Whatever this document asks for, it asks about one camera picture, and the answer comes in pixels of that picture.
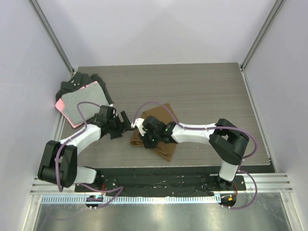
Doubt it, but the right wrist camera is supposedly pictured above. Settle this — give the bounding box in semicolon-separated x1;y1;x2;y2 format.
131;118;146;136

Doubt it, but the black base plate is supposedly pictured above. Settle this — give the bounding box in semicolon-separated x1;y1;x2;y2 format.
75;167;246;197

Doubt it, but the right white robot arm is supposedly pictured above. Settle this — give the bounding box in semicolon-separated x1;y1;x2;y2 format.
132;116;249;190

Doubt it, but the purple cable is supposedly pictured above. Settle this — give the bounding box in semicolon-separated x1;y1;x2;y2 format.
133;101;259;211
54;101;124;221

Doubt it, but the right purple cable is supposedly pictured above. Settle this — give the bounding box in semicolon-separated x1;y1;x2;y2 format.
133;101;259;211

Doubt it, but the black cloth pile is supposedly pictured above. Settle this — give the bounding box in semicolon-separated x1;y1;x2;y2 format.
55;72;114;104

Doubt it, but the white slotted cable duct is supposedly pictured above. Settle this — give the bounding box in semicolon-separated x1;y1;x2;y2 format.
40;194;221;205

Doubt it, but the grey cloth napkin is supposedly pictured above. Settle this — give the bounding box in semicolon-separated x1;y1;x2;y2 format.
55;81;109;128

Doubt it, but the pink cloth napkin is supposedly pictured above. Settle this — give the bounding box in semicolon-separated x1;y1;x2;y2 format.
55;82;99;128

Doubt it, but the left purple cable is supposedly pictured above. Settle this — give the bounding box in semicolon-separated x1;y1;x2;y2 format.
54;101;124;221

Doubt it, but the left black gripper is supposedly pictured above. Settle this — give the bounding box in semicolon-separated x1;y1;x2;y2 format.
107;111;133;139

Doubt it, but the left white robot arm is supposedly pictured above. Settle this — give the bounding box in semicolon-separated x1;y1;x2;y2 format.
38;105;131;192

